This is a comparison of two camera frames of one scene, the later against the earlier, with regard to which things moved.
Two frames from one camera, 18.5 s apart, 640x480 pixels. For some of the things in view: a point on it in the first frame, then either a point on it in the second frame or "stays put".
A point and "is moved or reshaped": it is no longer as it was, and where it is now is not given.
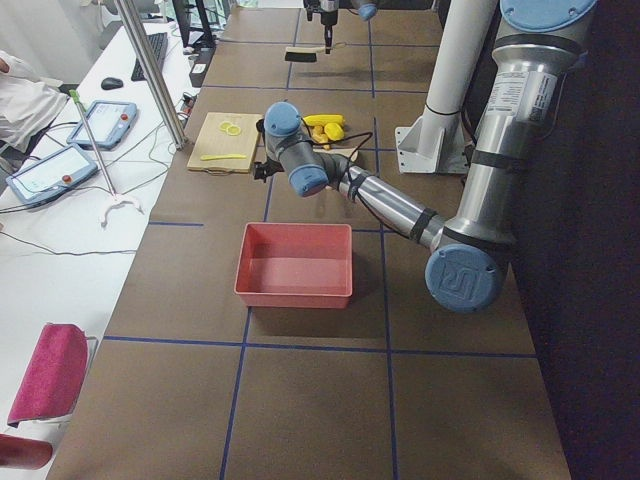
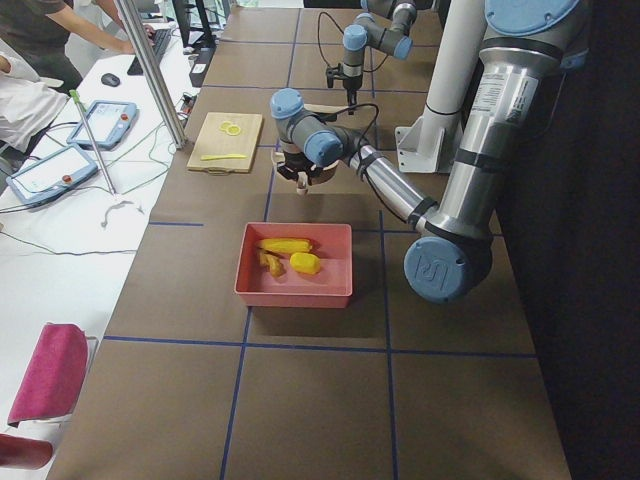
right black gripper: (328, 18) to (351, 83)
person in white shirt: (27, 102) stays put
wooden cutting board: (224, 143) stays put
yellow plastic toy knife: (222, 156) stays put
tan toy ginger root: (319, 135) is moved or reshaped
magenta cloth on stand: (53, 377) stays put
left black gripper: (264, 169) to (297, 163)
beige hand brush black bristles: (300, 57) to (324, 108)
